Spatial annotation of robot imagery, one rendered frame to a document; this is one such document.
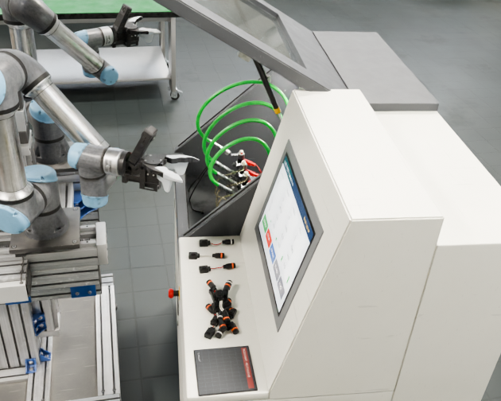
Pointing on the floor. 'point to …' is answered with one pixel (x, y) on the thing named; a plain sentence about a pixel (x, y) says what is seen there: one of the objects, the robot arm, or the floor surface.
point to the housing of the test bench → (442, 198)
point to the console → (343, 256)
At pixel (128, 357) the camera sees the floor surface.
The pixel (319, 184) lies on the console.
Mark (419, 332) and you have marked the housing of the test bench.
